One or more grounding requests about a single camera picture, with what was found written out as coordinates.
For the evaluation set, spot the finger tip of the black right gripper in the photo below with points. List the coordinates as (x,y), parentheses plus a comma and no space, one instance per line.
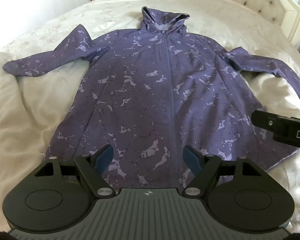
(285,130)

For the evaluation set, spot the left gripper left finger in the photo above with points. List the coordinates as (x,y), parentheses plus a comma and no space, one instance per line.
(58,193)

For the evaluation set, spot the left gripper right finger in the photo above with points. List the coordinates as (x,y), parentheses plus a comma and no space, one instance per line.
(238,194)

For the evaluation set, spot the purple patterned hooded jacket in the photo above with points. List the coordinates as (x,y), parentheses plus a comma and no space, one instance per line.
(151,91)

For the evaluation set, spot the cream bed comforter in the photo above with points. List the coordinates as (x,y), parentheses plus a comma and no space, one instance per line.
(32,108)

